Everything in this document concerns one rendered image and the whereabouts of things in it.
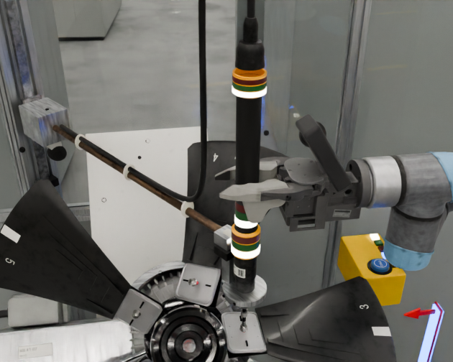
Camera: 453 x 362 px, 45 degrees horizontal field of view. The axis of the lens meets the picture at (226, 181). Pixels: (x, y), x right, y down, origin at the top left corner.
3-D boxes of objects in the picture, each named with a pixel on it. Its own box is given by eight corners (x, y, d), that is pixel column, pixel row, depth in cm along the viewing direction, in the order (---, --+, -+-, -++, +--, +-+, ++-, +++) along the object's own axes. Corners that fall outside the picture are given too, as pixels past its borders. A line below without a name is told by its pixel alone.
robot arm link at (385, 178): (405, 172, 75) (382, 144, 82) (373, 174, 74) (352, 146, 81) (395, 216, 79) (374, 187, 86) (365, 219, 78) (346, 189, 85)
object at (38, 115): (21, 135, 124) (14, 100, 120) (49, 126, 128) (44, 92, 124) (44, 150, 118) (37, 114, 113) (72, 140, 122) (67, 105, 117)
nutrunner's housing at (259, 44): (227, 303, 88) (227, 16, 64) (244, 291, 90) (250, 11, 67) (244, 316, 86) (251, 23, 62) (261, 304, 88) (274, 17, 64)
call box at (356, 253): (336, 268, 138) (340, 235, 133) (373, 264, 140) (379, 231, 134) (358, 314, 125) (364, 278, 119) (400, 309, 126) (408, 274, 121)
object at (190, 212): (52, 131, 117) (52, 126, 117) (59, 129, 118) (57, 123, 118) (225, 241, 84) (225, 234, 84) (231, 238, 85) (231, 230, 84)
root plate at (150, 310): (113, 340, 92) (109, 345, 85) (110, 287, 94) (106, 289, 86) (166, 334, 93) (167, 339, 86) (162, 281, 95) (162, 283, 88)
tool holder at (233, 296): (205, 286, 88) (203, 237, 83) (236, 266, 92) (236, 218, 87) (244, 314, 82) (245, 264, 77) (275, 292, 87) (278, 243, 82)
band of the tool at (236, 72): (225, 93, 69) (225, 72, 68) (249, 85, 72) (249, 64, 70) (249, 103, 67) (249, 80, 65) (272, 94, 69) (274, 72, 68)
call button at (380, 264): (367, 263, 125) (368, 258, 124) (384, 262, 125) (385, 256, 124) (374, 275, 121) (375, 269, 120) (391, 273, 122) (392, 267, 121)
